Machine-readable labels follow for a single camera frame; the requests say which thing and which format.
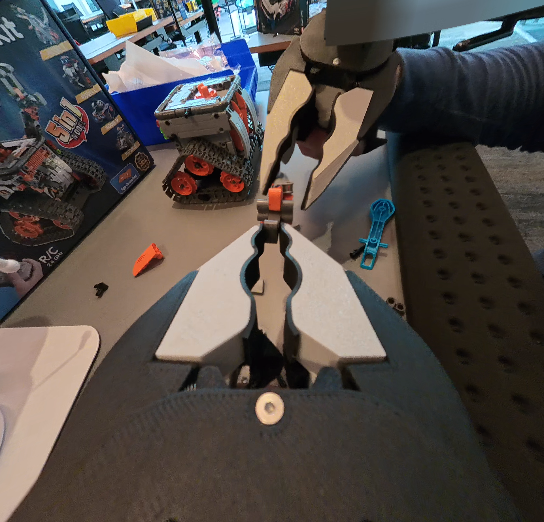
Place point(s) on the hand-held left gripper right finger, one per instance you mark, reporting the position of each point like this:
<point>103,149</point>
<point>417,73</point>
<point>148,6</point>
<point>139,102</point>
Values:
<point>335,314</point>

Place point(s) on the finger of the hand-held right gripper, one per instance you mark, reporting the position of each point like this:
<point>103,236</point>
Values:
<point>284,106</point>
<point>348,118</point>

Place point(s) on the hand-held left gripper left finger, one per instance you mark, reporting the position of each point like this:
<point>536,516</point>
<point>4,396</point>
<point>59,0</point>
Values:
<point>208,314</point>

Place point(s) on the grey orange brick assembly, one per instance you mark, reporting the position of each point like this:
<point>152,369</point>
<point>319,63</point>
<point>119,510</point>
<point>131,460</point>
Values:
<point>274,212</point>

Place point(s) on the person's right forearm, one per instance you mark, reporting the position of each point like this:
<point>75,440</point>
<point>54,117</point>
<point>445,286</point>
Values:
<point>467,93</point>

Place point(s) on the person's right hand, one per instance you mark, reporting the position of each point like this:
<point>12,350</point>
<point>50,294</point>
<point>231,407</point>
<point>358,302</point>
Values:
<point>313,144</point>

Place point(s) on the grey angled beam brick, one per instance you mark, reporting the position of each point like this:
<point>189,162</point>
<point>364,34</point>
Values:
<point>396,304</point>

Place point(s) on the black connector pin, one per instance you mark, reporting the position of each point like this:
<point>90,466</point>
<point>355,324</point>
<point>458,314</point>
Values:
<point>356,250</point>

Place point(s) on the grey tracked toy robot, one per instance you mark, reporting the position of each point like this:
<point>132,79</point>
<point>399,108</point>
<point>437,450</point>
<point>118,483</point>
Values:
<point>204,118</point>

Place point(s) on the orange wedge brick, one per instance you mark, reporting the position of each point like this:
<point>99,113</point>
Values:
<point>146,258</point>

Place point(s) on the black car model box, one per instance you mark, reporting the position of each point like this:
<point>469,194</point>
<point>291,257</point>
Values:
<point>278,4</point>

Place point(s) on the blue plastic brick tool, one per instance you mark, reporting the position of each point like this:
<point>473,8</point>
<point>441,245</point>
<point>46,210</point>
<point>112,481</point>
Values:
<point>378,216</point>

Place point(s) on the small black connector brick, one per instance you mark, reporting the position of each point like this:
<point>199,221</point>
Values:
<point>100,289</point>

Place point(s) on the black ceiling pole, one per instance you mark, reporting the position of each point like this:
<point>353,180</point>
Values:
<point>208,8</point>

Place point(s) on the white crumpled paper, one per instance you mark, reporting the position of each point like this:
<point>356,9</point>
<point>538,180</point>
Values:
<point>144,67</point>

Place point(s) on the blue plastic bin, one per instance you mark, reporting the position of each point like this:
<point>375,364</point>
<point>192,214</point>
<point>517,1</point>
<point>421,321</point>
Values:
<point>136,114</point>

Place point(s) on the black office chair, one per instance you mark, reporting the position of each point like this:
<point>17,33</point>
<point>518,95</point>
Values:
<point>488,29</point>

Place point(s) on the yellow storage bin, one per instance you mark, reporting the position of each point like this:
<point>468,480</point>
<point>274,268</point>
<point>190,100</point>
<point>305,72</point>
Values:
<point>127,21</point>

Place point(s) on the long wooden workbench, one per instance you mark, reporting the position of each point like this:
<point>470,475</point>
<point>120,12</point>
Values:
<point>110,42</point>

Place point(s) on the dark blue robot kit box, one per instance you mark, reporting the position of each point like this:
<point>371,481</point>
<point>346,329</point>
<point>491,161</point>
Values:
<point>55,148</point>

